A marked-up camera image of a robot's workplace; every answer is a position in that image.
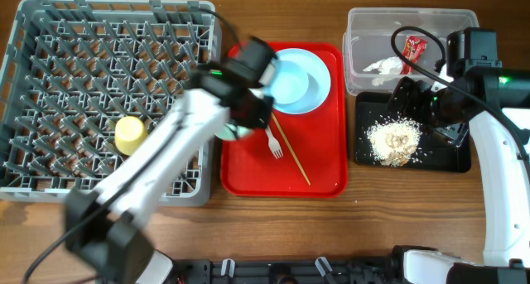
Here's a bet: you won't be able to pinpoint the light blue bowl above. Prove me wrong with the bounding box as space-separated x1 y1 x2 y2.
267 60 309 104

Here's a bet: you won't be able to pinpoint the rice food leftovers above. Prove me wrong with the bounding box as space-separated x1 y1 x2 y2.
365 118 422 166

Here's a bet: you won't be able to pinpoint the white tissue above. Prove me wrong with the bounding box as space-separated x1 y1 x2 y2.
363 56 403 75

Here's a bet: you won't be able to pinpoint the red snack wrapper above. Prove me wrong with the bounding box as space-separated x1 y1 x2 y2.
402 36 427 64

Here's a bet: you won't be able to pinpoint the yellow plastic cup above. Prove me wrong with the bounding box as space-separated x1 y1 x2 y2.
114 116 148 156

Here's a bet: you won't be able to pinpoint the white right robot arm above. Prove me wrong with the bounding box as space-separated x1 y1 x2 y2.
388 67 529 283

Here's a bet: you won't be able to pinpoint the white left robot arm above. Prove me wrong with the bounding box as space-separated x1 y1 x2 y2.
63 63 277 283

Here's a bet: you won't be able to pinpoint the black food waste tray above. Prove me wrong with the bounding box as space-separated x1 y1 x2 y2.
354 92 471 173

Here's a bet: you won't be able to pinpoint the grey dishwasher rack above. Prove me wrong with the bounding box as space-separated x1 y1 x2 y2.
1 0 221 203

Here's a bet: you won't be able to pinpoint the wooden chopstick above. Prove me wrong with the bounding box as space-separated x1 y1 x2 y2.
272 112 311 186

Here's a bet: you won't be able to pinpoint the green saucer bowl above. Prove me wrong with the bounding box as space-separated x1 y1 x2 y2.
215 123 253 141

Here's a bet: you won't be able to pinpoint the white plastic fork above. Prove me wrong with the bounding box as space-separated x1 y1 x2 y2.
265 126 283 159

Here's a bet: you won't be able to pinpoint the light blue plate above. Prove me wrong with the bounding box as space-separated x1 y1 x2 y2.
264 48 331 114

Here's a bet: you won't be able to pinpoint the red plastic tray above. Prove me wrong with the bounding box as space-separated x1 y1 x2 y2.
220 41 348 198

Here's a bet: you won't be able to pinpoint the clear plastic bin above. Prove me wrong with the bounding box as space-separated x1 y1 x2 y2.
342 7 479 96

